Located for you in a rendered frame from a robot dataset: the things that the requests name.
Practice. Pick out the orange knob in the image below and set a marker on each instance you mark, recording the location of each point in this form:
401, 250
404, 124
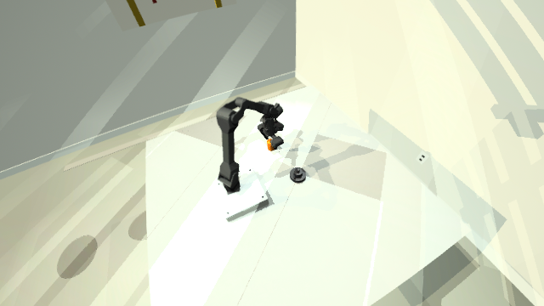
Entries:
270, 147

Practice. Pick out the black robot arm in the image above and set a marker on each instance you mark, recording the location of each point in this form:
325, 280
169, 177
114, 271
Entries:
228, 120

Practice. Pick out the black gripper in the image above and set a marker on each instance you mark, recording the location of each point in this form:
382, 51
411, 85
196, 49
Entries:
270, 132

